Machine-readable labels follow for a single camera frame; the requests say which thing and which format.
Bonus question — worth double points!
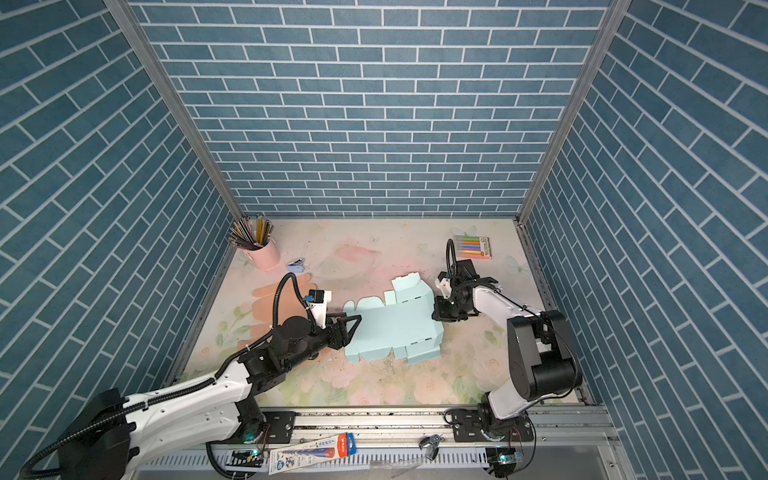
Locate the aluminium corner post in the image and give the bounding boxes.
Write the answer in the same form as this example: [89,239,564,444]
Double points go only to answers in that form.
[517,0,631,226]
[104,0,244,218]

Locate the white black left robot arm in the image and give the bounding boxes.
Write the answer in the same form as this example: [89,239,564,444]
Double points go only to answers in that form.
[58,313,362,479]

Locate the aluminium right corner post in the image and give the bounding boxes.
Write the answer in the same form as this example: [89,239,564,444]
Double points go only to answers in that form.
[517,0,631,226]

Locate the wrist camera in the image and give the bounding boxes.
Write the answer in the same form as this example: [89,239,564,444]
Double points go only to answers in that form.
[435,271,453,301]
[305,289,332,329]

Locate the light blue small stapler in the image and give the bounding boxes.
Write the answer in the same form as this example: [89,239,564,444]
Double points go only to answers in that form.
[286,258,305,274]

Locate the flat pink paper box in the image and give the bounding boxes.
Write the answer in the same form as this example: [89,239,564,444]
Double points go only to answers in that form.
[236,283,305,349]

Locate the clear box of markers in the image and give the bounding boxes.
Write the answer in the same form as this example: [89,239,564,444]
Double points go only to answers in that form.
[452,235,492,259]

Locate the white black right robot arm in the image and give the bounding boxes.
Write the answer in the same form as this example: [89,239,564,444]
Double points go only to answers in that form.
[432,272,583,438]

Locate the blue red white packet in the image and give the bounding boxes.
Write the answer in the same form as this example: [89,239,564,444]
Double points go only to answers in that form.
[268,433,357,475]

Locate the pink metal pencil bucket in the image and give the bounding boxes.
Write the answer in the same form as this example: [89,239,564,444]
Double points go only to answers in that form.
[244,238,280,271]

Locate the light teal paper box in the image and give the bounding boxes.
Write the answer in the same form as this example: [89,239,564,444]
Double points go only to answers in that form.
[343,272,444,365]

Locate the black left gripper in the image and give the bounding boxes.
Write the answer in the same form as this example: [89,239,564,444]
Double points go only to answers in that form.
[283,311,363,373]

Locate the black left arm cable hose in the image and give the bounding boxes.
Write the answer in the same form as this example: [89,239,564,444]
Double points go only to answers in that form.
[19,272,313,479]

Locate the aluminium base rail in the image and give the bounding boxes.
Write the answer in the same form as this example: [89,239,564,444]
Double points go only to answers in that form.
[104,407,637,480]

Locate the aluminium left corner post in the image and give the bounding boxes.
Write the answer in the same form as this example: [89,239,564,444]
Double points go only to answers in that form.
[104,0,244,218]

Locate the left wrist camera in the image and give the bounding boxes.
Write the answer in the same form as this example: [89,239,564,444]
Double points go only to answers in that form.
[305,289,332,329]

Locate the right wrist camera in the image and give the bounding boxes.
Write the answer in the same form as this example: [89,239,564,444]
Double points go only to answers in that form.
[435,271,453,301]

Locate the small metal clip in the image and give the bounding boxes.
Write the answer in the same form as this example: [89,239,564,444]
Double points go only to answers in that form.
[419,434,443,462]

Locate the bundle of coloured pencils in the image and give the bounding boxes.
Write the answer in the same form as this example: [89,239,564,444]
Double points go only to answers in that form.
[227,216,273,251]

